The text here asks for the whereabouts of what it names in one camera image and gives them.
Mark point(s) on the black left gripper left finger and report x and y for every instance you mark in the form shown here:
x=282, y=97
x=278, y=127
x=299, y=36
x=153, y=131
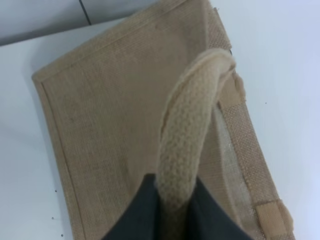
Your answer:
x=141, y=219

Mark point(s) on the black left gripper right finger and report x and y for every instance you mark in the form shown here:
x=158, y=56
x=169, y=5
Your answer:
x=206, y=220

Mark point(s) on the brown linen tote bag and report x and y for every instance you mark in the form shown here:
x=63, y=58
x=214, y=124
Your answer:
x=158, y=94

